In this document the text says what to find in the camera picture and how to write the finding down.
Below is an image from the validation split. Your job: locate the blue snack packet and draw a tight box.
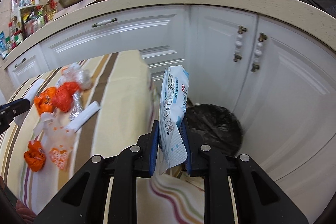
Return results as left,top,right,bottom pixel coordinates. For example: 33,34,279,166
0,31,9,59

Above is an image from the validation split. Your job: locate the cooking oil bottle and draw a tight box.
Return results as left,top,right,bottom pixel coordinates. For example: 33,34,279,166
43,0,58,23

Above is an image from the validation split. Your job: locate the black trash bin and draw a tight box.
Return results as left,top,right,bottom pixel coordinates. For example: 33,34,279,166
185,104,243,156

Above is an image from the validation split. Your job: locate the small orange bag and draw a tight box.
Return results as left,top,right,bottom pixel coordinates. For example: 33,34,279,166
24,140,46,172

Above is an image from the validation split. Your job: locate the right cabinet door handle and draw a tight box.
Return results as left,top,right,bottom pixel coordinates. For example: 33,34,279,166
251,32,268,73

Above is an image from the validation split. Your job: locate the silver foil wrapper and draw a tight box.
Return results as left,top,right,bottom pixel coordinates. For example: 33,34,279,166
69,91,84,121

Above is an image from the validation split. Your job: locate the white paper strip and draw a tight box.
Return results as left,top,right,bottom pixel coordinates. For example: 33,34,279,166
14,79,44,126

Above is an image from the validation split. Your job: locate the orange plastic bag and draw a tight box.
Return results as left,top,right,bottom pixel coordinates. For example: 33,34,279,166
51,81,80,113

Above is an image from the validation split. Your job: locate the striped tablecloth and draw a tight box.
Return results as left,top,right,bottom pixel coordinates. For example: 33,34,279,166
1,51,204,223

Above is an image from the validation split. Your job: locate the small drawer handle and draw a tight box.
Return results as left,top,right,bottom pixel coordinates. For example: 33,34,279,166
15,58,26,68

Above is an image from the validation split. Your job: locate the left cabinet door handle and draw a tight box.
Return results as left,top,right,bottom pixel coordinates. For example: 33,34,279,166
233,25,247,62

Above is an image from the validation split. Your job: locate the spice rack with bottles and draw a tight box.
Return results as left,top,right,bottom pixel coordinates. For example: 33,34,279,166
9,0,46,50

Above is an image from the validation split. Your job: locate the white tube wrapper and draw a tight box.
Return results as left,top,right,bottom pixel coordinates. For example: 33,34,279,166
66,101,101,132

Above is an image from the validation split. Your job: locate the blue white wipes packet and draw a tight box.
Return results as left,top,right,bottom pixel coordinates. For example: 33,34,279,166
159,65,189,174

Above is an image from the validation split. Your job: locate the clear crumpled plastic bag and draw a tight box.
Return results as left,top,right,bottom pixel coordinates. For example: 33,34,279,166
56,63,93,90

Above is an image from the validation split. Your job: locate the cabinet door handle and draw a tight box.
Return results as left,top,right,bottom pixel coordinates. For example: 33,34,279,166
233,25,247,62
251,32,268,73

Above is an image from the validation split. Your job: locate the drawer handle ceramic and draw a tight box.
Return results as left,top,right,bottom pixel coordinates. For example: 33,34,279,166
92,18,118,28

